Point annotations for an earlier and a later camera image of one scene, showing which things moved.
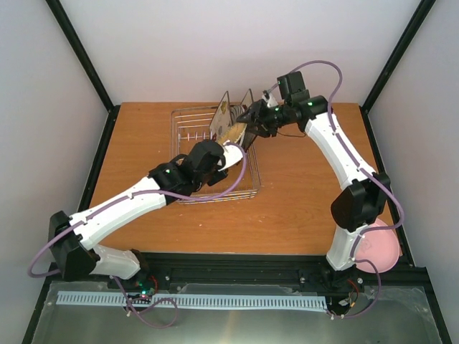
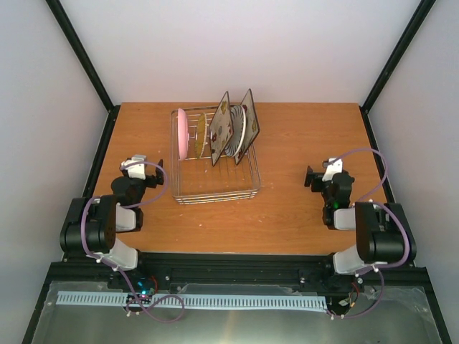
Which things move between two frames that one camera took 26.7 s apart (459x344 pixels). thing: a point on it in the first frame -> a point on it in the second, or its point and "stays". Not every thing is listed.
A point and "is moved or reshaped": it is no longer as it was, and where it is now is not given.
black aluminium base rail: x=250 y=266 stays
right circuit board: x=345 y=289 stays
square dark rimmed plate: x=221 y=120 stays
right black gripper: x=257 y=112 -> x=315 y=177
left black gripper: x=223 y=174 -> x=153 y=182
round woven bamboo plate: x=233 y=134 -> x=201 y=136
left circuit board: x=147 y=285 stays
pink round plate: x=379 y=246 is moved or reshaped
